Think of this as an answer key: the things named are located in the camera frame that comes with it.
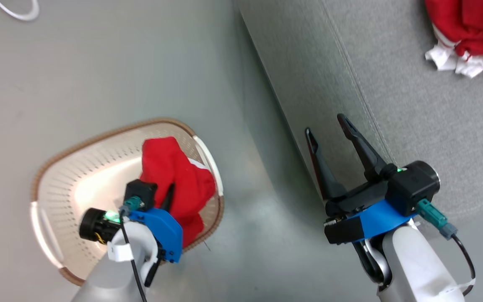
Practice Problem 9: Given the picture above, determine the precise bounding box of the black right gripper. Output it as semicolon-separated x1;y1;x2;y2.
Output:
305;113;389;245

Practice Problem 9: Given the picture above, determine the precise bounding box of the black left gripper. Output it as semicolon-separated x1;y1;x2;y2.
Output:
125;180;175;211

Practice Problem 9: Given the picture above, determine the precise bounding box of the grey fabric sofa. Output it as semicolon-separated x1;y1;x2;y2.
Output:
235;0;483;223

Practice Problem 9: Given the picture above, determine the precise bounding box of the beige plastic laundry basket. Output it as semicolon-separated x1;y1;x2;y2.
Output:
30;117;225;287

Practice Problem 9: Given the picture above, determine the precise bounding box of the blue left camera mount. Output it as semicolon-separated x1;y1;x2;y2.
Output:
128;208;183;264

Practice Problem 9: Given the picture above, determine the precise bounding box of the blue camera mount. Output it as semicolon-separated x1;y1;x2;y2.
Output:
128;208;183;264
353;199;419;243

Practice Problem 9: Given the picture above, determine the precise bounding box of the teal left cable connector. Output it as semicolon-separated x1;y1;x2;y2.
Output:
119;196;145;217

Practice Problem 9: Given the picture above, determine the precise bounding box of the teal cable connector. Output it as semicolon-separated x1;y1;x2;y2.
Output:
119;196;145;217
417;199;458;240

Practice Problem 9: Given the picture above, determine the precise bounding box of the blue right camera mount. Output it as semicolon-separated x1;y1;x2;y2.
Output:
353;199;419;243

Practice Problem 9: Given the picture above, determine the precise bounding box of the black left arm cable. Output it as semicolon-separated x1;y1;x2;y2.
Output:
119;210;148;302

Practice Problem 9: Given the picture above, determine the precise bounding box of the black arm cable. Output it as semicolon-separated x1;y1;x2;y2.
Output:
119;210;148;302
451;233;476;296

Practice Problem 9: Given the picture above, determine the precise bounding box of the teal right cable connector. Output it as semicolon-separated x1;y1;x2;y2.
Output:
417;199;458;240

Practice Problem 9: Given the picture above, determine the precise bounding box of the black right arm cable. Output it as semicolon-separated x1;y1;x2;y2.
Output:
451;233;476;296

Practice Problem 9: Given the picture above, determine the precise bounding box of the white coiled cable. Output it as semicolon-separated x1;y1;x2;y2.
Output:
0;0;40;21

